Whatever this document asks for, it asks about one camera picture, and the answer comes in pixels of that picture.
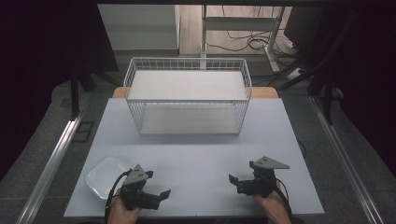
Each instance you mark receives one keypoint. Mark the black floor frame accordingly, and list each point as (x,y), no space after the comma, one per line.
(83,123)

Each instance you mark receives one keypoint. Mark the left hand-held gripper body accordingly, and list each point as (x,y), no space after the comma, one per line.
(134,193)

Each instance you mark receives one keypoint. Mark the aluminium rail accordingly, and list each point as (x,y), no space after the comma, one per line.
(53,161)
(342,161)

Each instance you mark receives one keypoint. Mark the white square plate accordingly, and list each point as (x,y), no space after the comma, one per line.
(102,180)

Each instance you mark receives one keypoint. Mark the white power strip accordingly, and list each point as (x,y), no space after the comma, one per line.
(294,73)

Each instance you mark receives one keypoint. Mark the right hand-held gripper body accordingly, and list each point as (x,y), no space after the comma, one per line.
(261,183)

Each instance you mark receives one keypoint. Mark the white basket liner board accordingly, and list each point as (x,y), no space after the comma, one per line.
(186,84)

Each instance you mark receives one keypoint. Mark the wooden table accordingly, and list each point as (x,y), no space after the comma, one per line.
(264,92)

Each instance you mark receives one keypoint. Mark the white cabinet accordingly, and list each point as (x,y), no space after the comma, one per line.
(140,28)

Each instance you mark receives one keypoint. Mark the person's left hand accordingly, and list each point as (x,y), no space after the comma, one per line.
(120,214)

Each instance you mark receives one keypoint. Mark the person's right hand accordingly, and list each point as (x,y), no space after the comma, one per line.
(272,205)

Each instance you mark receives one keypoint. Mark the black metal stand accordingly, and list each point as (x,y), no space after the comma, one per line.
(74,93)
(327,93)

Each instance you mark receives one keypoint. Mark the white metal desk frame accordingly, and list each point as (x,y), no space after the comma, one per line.
(239,23)

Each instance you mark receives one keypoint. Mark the dark curtain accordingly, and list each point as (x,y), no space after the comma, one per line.
(37,62)
(370,77)

